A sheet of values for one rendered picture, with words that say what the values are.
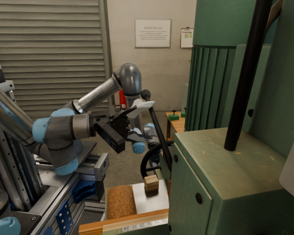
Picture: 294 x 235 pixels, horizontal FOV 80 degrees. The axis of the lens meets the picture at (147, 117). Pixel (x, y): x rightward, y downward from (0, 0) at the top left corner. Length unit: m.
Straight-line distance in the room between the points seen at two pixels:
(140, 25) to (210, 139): 3.22
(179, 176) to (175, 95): 3.49
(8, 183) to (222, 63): 0.86
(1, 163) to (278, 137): 0.83
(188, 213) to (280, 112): 0.12
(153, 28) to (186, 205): 3.28
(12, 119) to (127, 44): 2.89
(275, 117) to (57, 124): 0.50
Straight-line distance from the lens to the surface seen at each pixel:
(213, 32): 0.34
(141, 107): 0.51
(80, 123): 0.54
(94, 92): 1.04
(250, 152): 0.18
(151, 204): 0.64
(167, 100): 3.64
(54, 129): 0.55
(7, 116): 0.62
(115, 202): 0.60
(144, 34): 3.36
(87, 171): 1.03
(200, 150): 0.17
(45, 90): 3.73
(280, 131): 0.19
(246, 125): 0.28
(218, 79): 0.34
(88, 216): 1.53
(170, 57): 3.47
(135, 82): 0.87
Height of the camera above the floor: 1.39
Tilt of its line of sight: 24 degrees down
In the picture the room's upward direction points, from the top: straight up
